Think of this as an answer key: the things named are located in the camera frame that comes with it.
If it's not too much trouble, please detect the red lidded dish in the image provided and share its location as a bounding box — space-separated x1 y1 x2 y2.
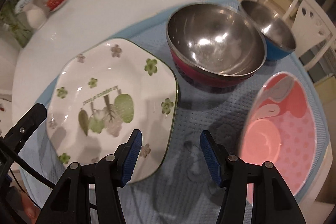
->
46 0 67 12

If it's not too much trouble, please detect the left hand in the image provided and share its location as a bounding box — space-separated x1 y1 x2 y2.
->
20 192 41 221

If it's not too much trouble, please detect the white flower vase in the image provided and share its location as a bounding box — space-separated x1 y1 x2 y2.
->
26 6 47 30

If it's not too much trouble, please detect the magenta steel bowl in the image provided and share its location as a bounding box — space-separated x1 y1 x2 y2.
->
166 3 267 88

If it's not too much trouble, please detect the pink patterned bowl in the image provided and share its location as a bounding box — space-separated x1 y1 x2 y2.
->
239 72 333 200

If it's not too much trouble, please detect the white chair near right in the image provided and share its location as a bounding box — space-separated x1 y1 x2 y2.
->
282 0 335 71

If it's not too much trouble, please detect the black cable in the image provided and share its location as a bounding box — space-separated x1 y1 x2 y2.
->
0 140 98 212

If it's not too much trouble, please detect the small white floral square plate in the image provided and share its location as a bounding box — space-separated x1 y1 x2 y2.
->
46 38 178 183

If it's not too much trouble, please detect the light blue table mat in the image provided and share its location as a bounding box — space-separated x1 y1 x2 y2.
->
19 6 330 223

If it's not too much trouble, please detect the glass vase with stems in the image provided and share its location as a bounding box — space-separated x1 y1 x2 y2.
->
1 1 34 48

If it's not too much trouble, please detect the blue steel bowl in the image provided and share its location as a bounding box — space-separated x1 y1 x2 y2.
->
239 0 297 61

